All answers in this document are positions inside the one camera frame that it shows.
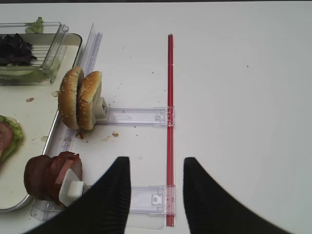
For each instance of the lettuce piece behind container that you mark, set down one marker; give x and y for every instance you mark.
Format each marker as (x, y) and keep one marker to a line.
(34, 27)

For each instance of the right upper clear rail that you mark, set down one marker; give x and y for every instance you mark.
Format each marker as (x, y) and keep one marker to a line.
(157, 117)

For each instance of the rear sesame bun top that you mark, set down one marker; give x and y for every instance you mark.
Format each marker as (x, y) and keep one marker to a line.
(88, 94)

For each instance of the shredded purple cabbage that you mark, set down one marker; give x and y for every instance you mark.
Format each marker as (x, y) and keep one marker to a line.
(15, 50)

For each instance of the sesame bun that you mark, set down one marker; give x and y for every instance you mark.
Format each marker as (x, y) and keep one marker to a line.
(67, 97)
(88, 94)

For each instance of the green lettuce on bun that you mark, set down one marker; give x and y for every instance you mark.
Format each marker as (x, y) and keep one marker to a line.
(17, 138)

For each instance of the front sesame bun top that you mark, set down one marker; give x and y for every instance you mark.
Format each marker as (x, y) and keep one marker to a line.
(67, 97)

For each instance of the right long clear divider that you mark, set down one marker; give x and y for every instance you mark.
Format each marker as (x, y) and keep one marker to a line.
(60, 137)

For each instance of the white pusher block meat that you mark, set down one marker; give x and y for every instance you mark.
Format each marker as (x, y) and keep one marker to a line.
(72, 188)

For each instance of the right red strip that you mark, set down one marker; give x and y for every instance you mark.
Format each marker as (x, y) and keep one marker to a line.
(170, 217)

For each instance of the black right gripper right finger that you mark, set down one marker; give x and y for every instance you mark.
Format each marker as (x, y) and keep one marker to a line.
(210, 209)

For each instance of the sliced meat patties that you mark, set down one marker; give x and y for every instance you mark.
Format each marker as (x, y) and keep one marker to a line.
(44, 175)

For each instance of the silver metal tray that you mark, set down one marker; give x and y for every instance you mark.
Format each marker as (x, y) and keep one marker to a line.
(34, 107)

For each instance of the clear plastic container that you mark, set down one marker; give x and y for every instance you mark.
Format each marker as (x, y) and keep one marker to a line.
(36, 61)

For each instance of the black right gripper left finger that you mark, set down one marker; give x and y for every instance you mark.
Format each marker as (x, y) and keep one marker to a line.
(103, 209)

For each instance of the tomato slice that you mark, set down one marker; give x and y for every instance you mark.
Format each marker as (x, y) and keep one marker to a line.
(6, 136)

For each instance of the lettuce leaf in container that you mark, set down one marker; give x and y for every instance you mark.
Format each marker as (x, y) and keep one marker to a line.
(14, 70)

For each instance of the white pusher block bun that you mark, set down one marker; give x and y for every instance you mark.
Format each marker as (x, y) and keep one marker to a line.
(100, 110)

